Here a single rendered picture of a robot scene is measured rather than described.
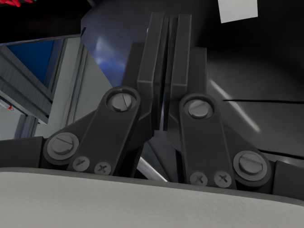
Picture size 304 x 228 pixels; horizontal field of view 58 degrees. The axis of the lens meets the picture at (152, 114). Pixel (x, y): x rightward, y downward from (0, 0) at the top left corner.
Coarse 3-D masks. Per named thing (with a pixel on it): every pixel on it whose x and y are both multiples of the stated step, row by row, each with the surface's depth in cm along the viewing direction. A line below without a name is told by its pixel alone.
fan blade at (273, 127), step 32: (128, 0) 15; (160, 0) 13; (192, 0) 12; (288, 0) 10; (96, 32) 18; (128, 32) 16; (192, 32) 13; (224, 32) 12; (256, 32) 11; (288, 32) 11; (224, 64) 13; (256, 64) 12; (288, 64) 11; (224, 96) 13; (256, 96) 12; (288, 96) 11; (160, 128) 18; (256, 128) 13; (288, 128) 12; (160, 160) 21; (288, 160) 12
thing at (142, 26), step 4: (160, 12) 14; (140, 20) 15; (144, 20) 15; (148, 20) 14; (136, 24) 15; (140, 24) 15; (144, 24) 15; (148, 24) 15; (136, 28) 15; (140, 28) 15; (144, 28) 15; (140, 32) 15; (144, 32) 15; (140, 36) 15; (144, 36) 15; (144, 40) 15; (168, 40) 14; (168, 44) 14; (168, 48) 14; (168, 52) 15
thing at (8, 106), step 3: (0, 99) 53; (3, 99) 54; (0, 102) 53; (3, 102) 54; (6, 102) 55; (3, 105) 55; (6, 105) 55; (9, 105) 56; (6, 108) 56; (9, 108) 57; (12, 108) 58
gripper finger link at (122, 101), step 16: (112, 96) 9; (128, 96) 9; (96, 112) 8; (112, 112) 8; (128, 112) 8; (96, 128) 8; (112, 128) 8; (128, 128) 8; (80, 144) 8; (96, 144) 7; (112, 144) 7; (128, 144) 8; (80, 160) 7; (96, 160) 7; (112, 160) 7; (128, 160) 10; (128, 176) 9
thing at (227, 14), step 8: (224, 0) 12; (232, 0) 11; (240, 0) 11; (248, 0) 11; (256, 0) 11; (224, 8) 12; (232, 8) 11; (240, 8) 11; (248, 8) 11; (256, 8) 11; (224, 16) 12; (232, 16) 12; (240, 16) 11; (248, 16) 11; (256, 16) 11
